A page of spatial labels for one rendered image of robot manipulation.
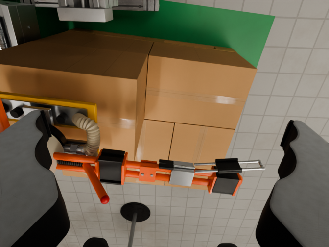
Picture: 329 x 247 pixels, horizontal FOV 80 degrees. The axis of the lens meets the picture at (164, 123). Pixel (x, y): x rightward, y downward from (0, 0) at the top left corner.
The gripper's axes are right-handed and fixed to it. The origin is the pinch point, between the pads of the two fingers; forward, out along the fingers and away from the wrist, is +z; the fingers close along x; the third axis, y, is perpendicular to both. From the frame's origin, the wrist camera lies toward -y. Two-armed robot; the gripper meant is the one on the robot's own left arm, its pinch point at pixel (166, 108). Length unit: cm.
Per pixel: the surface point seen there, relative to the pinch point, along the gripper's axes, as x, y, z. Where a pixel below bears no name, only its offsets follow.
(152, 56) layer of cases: -8, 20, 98
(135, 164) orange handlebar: -8.6, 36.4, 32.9
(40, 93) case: -48, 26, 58
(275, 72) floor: 88, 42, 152
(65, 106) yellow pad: -32, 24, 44
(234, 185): 22, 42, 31
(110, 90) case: -21, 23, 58
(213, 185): 15, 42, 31
